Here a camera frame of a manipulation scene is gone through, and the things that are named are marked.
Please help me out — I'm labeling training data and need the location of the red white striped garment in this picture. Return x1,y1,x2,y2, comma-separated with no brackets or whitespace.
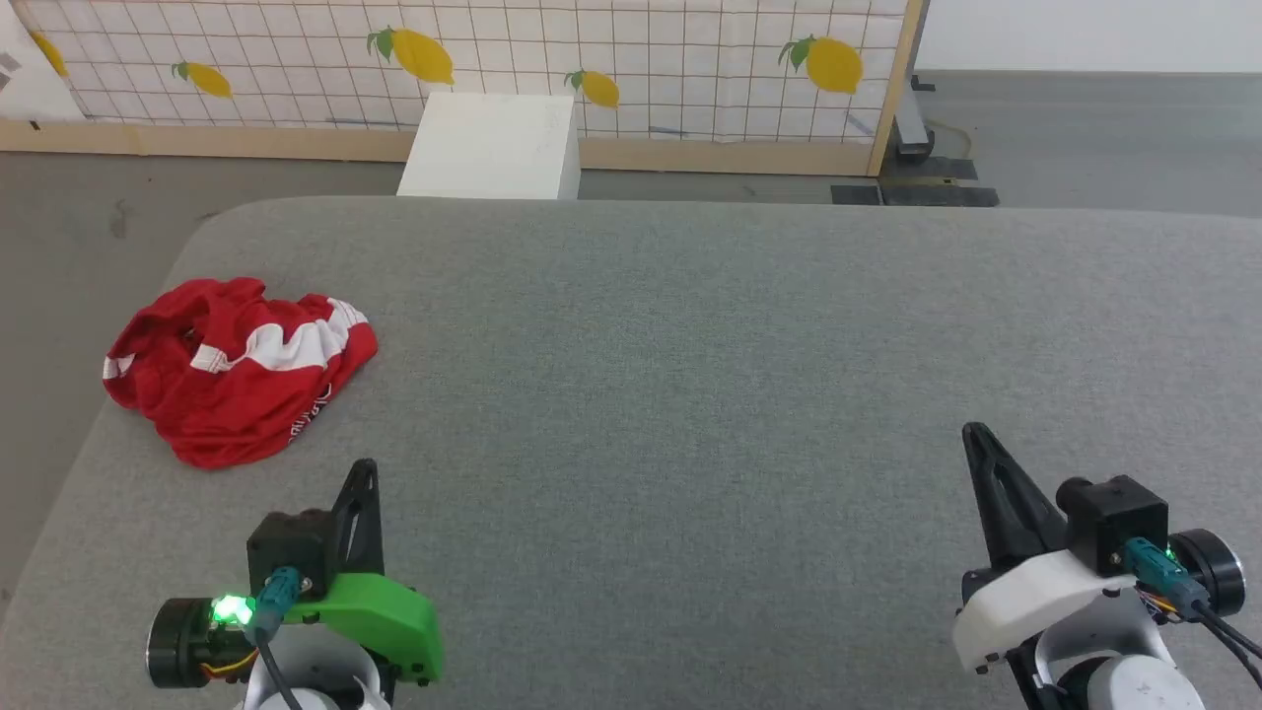
103,277,380,469

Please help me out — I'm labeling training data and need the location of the grey metal partition foot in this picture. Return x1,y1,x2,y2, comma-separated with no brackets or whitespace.
892,74,938,164

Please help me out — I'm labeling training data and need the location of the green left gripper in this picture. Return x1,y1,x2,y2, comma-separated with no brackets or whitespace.
146,459,446,691

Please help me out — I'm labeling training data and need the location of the white box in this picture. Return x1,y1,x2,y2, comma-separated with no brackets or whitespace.
396,92,583,201

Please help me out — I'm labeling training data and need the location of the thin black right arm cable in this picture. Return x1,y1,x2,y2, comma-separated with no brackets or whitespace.
1196,616,1262,688

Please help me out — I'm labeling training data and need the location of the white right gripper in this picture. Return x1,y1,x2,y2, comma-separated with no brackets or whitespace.
951,422,1249,677

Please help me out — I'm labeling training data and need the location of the large black floor mat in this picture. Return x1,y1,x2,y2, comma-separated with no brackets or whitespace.
880,156,1000,208

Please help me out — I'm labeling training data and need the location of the lemon print partition screen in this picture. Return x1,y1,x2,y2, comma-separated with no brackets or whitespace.
0,0,933,178

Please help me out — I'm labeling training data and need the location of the white panel with grey patches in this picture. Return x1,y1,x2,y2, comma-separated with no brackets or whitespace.
0,0,88,123

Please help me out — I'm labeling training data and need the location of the right camera cable teal plug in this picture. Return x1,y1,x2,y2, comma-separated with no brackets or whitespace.
1124,537,1262,660

